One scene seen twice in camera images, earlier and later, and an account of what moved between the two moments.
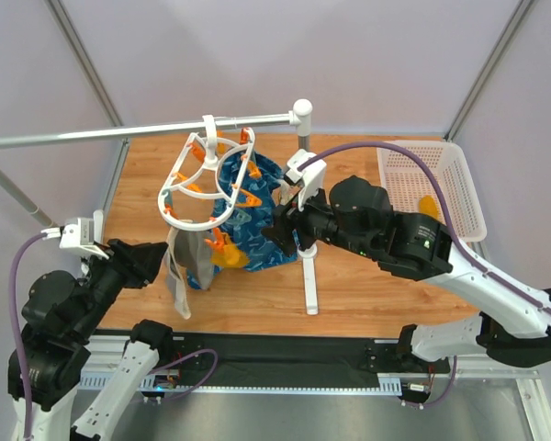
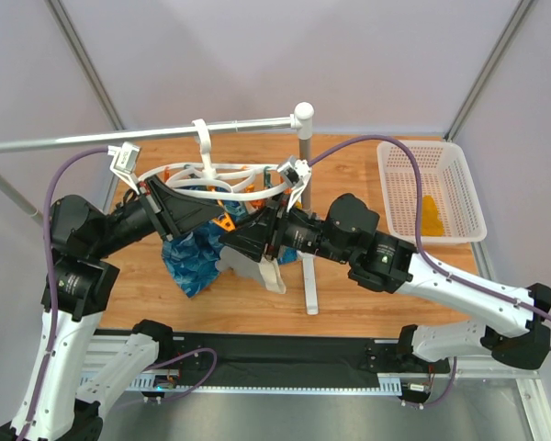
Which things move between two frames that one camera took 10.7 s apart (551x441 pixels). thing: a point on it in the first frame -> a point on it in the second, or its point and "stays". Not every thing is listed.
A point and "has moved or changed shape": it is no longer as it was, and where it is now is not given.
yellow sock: x=428 y=205 stays
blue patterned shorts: x=246 y=203 -> x=190 y=259
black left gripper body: x=120 y=262 -> x=155 y=209
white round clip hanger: x=201 y=186 has moved or changed shape
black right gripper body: x=298 y=222 -> x=275 y=231
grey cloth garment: x=189 y=249 -> x=265 y=271
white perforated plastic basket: x=445 y=162 stays
